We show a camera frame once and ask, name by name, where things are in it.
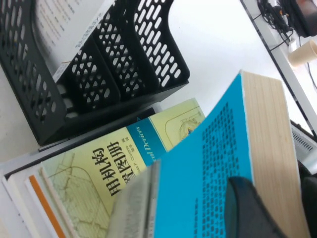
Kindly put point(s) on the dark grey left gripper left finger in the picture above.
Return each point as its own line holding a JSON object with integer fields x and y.
{"x": 252, "y": 213}

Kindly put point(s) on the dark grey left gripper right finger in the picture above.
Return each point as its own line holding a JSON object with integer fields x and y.
{"x": 310, "y": 205}

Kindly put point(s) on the blue and grey book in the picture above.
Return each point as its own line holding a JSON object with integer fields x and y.
{"x": 198, "y": 173}

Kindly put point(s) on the yellow-green mechanical devices book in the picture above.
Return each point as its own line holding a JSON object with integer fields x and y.
{"x": 81, "y": 178}

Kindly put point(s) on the black perforated plastic book stand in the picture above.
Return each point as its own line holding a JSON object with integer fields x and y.
{"x": 32, "y": 99}

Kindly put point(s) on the thin white book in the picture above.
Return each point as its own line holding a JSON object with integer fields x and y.
{"x": 54, "y": 27}

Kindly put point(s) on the beige paper cup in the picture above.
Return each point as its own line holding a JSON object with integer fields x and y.
{"x": 303, "y": 53}

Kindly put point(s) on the black box device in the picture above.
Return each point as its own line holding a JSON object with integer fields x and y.
{"x": 307, "y": 17}

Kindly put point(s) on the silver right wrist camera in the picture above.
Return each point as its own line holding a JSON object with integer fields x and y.
{"x": 303, "y": 141}

